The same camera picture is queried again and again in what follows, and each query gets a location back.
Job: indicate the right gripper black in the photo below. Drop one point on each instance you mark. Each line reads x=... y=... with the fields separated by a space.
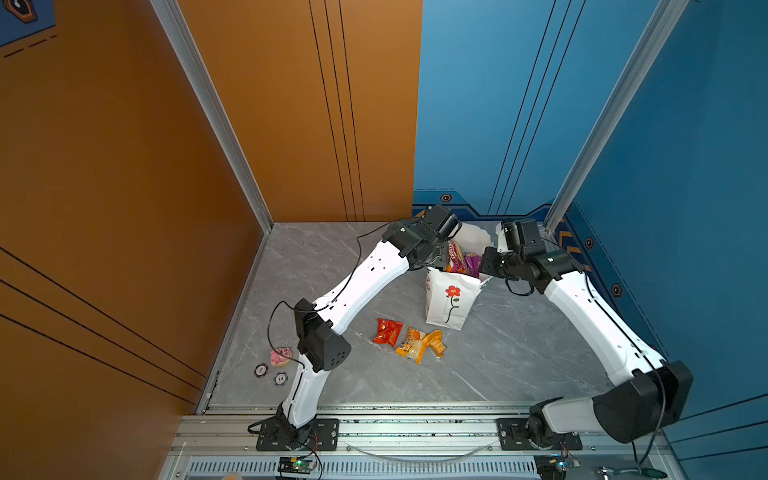
x=487 y=261

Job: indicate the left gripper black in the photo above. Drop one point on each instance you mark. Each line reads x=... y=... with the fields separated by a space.
x=442 y=255

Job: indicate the colourful candy bag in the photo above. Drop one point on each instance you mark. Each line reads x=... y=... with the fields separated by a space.
x=457 y=261

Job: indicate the white paper bag with flowers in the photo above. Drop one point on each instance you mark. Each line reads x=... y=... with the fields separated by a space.
x=450 y=296

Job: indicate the red snack packet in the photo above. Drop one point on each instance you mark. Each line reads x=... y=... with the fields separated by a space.
x=388 y=332

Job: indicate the orange snack packet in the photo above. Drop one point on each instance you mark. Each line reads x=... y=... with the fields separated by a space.
x=413 y=345
x=434 y=341

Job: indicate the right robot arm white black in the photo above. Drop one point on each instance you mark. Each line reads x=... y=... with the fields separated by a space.
x=648 y=392

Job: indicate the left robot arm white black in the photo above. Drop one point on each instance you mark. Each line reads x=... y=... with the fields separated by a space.
x=405 y=245

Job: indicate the pink donut sticker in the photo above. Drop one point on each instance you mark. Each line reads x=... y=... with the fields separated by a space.
x=281 y=357

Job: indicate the circuit board right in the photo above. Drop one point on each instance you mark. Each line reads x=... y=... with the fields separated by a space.
x=555 y=468

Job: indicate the green circuit board left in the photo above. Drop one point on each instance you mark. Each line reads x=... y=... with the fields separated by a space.
x=297 y=468

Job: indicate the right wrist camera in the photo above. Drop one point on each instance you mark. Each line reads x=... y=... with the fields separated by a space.
x=521 y=235

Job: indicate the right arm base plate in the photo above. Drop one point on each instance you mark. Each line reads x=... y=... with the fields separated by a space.
x=510 y=433

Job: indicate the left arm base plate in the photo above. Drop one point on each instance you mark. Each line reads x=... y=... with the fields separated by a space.
x=318 y=435

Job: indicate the green handled screwdriver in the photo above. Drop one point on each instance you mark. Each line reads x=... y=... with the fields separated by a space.
x=643 y=472

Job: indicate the aluminium rail frame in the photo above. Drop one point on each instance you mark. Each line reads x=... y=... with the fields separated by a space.
x=397 y=441

